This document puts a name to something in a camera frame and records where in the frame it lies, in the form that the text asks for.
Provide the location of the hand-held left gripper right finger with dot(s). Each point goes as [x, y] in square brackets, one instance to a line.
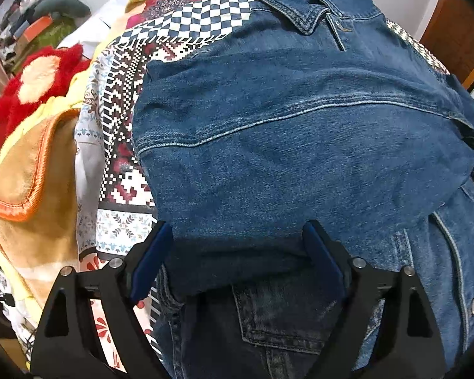
[320, 248]

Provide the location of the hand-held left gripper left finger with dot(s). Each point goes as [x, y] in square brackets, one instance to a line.
[158, 244]

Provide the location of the blue denim jacket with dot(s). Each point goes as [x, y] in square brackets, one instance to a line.
[280, 146]

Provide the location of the pile of mixed clothes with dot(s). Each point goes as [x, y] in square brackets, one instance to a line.
[12, 19]

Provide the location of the brown wooden door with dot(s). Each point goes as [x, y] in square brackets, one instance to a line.
[458, 35]

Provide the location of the tan plush blanket orange trim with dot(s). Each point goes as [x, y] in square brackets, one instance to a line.
[27, 173]

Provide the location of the patchwork printed bedsheet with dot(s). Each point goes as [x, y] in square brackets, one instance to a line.
[122, 87]

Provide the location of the white cloth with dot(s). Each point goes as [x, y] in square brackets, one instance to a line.
[98, 27]

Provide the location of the green cloth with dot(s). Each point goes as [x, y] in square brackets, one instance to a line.
[52, 40]

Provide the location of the orange box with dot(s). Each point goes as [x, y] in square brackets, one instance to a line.
[35, 28]

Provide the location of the grey pillow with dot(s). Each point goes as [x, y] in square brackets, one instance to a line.
[67, 4]

